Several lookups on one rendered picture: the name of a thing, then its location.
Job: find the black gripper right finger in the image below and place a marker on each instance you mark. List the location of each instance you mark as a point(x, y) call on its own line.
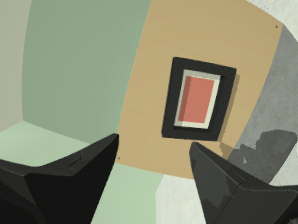
point(230, 195)

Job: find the tan wooden board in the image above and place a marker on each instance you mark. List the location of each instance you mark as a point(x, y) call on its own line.
point(228, 32)

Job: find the black picture frame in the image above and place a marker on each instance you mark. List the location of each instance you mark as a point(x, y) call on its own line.
point(197, 99)

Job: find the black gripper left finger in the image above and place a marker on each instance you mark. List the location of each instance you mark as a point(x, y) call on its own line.
point(65, 191)

